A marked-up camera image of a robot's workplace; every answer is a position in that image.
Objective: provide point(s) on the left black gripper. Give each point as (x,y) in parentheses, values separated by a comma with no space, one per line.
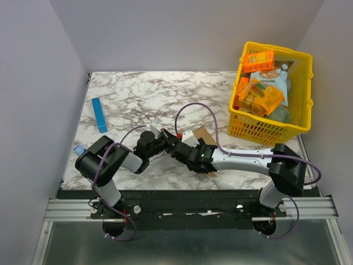
(169,138)

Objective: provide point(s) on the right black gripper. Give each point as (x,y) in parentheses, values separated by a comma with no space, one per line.
(174,147)

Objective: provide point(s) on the brown cardboard box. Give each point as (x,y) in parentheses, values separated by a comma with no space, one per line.
(202,132)

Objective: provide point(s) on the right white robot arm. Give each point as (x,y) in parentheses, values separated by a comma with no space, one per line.
(285,168)

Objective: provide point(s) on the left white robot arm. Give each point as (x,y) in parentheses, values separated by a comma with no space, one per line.
(101,161)

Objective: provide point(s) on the long blue box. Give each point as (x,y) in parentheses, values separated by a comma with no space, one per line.
(99,116)

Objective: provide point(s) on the small blue box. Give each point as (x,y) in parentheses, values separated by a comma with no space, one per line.
(79,150)

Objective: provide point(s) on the orange snack box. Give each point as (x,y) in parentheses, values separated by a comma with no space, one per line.
(260,61)

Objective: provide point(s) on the yellow plastic basket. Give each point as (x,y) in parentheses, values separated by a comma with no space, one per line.
(265,131)

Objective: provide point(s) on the small orange packet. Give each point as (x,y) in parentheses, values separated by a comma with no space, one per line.
(243,81)

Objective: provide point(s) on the orange mango snack bag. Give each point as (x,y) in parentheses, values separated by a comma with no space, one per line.
(261,99)

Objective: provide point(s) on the green textured pouch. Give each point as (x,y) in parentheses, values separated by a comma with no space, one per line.
(281,114)

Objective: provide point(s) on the light blue snack bag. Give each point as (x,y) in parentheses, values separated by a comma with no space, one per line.
(276,77)

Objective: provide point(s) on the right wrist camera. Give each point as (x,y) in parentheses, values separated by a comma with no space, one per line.
(189,138)

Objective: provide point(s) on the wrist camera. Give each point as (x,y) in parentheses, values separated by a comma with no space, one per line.
(155,127)
(189,138)

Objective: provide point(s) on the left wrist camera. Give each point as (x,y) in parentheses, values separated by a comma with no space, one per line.
(155,127)

